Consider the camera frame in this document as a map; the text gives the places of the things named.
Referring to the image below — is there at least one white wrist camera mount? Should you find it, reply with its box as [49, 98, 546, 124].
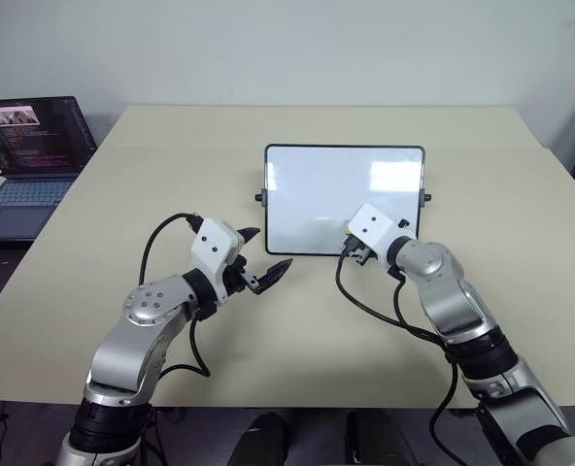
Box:
[188, 217, 243, 293]
[347, 203, 411, 262]

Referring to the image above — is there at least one black framed tabletop whiteboard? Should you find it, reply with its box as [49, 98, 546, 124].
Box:
[254, 143, 433, 257]

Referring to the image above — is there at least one open laptop with dark screen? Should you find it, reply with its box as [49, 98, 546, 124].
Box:
[0, 95, 99, 245]

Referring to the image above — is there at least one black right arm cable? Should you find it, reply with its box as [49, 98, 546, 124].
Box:
[334, 245, 463, 466]

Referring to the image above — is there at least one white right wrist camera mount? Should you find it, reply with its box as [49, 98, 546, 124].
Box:
[347, 203, 411, 262]

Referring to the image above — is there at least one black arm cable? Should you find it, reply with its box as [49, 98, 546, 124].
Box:
[138, 213, 212, 379]
[334, 245, 463, 466]

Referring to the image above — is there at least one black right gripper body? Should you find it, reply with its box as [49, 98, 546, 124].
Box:
[340, 235, 379, 268]

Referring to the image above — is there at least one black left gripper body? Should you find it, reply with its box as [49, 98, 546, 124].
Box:
[216, 251, 262, 306]

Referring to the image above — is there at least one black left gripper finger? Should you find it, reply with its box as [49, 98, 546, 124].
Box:
[254, 258, 295, 296]
[235, 226, 261, 250]

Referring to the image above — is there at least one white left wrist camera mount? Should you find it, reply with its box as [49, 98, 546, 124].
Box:
[188, 217, 243, 293]

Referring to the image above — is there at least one black rounded shape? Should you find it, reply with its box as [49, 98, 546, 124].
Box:
[230, 411, 289, 466]
[344, 409, 411, 466]

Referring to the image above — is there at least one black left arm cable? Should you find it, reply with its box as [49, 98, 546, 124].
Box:
[138, 213, 212, 379]

